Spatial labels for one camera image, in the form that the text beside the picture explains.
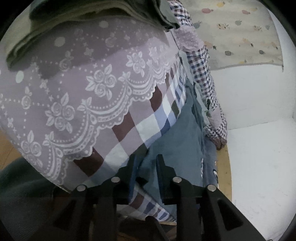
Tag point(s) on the pineapple print curtain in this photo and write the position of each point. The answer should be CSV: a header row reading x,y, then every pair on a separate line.
x,y
236,32

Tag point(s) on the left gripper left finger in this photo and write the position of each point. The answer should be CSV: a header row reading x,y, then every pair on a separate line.
x,y
91,212

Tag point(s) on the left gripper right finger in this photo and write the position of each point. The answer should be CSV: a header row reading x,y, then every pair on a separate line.
x,y
203,213

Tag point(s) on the folded olive green garment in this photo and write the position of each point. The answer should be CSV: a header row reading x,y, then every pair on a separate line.
x,y
41,16

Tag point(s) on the wooden headboard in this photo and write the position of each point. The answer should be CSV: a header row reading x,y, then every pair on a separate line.
x,y
224,172

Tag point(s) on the light grey-blue garment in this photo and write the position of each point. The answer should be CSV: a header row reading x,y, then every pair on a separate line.
x,y
196,86

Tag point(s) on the plaid bed sheet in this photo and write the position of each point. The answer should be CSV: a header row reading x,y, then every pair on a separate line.
x,y
87,95

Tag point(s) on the dark blue shirt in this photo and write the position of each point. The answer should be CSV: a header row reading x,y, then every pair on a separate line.
x,y
182,147

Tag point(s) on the grey sleeve forearm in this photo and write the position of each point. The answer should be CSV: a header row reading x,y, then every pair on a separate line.
x,y
26,199

